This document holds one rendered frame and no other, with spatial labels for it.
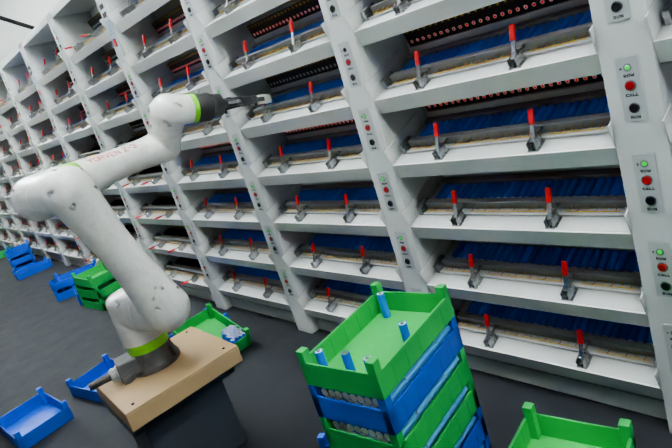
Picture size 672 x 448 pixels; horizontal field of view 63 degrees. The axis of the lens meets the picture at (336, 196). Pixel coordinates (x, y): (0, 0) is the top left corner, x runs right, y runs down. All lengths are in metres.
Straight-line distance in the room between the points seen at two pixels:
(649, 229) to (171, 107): 1.28
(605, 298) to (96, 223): 1.21
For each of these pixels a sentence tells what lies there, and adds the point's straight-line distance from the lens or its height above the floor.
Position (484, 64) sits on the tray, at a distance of 1.35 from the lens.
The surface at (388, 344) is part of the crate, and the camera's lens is 1.24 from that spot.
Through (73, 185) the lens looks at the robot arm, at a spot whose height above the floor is 0.92.
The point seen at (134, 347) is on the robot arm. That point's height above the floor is 0.42.
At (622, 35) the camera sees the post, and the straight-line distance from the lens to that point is 1.17.
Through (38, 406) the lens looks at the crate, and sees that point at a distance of 2.83.
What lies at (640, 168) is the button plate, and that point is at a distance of 1.22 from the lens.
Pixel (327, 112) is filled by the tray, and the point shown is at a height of 0.87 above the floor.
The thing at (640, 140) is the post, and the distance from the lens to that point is 1.20.
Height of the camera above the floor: 1.01
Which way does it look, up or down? 14 degrees down
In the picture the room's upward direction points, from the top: 18 degrees counter-clockwise
